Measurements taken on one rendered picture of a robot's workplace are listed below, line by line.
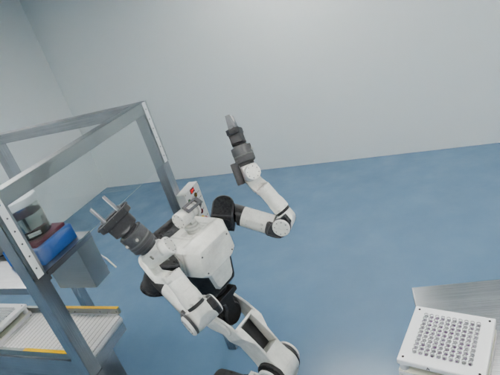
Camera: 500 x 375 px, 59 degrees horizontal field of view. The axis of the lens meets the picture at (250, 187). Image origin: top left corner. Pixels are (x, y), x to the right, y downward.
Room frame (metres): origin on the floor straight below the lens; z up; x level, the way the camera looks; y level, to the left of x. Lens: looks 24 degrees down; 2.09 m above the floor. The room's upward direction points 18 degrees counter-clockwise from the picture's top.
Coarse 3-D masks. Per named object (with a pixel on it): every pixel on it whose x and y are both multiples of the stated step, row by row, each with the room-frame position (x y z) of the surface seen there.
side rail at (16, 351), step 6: (0, 348) 1.71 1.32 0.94; (6, 348) 1.70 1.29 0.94; (12, 348) 1.68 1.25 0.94; (18, 348) 1.67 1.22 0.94; (24, 348) 1.66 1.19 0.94; (12, 354) 1.68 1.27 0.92; (18, 354) 1.66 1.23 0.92; (24, 354) 1.64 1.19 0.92; (30, 354) 1.63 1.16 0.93; (36, 354) 1.61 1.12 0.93; (42, 354) 1.59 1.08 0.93; (48, 354) 1.57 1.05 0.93; (54, 354) 1.56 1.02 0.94; (60, 354) 1.54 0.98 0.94; (66, 354) 1.53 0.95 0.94
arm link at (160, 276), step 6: (138, 258) 1.29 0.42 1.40; (144, 264) 1.27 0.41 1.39; (144, 270) 1.26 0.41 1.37; (150, 270) 1.26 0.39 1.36; (156, 270) 1.28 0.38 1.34; (162, 270) 1.30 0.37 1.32; (174, 270) 1.28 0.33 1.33; (180, 270) 1.26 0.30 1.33; (150, 276) 1.25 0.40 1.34; (156, 276) 1.25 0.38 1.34; (162, 276) 1.25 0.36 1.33; (168, 276) 1.24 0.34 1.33; (174, 276) 1.24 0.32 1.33; (156, 282) 1.24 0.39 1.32; (162, 282) 1.24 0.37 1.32; (168, 282) 1.23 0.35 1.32
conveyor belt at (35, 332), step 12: (24, 324) 1.91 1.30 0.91; (36, 324) 1.87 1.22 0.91; (48, 324) 1.84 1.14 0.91; (84, 324) 1.75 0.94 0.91; (96, 324) 1.72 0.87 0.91; (108, 324) 1.69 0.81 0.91; (120, 324) 1.72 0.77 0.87; (12, 336) 1.83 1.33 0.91; (24, 336) 1.80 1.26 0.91; (36, 336) 1.77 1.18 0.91; (48, 336) 1.74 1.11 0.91; (84, 336) 1.66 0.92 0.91; (96, 336) 1.63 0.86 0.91; (108, 336) 1.63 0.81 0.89; (36, 348) 1.68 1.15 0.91; (48, 348) 1.65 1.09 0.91; (60, 348) 1.62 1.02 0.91; (96, 348) 1.56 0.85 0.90
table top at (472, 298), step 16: (416, 288) 1.33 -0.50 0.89; (432, 288) 1.31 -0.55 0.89; (448, 288) 1.28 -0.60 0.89; (464, 288) 1.26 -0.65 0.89; (480, 288) 1.23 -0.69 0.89; (496, 288) 1.21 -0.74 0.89; (416, 304) 1.25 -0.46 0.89; (432, 304) 1.23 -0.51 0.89; (448, 304) 1.20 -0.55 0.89; (464, 304) 1.18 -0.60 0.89; (480, 304) 1.16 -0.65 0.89; (496, 304) 1.14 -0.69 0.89; (496, 320) 1.07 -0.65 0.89; (496, 352) 0.96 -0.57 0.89; (496, 368) 0.91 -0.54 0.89
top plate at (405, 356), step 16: (416, 320) 1.11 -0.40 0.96; (432, 320) 1.09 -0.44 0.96; (480, 320) 1.03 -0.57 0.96; (480, 336) 0.97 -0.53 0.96; (400, 352) 1.00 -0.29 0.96; (448, 352) 0.95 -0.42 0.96; (480, 352) 0.92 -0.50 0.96; (432, 368) 0.92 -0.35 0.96; (448, 368) 0.90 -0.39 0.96; (464, 368) 0.88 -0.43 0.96; (480, 368) 0.87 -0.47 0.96
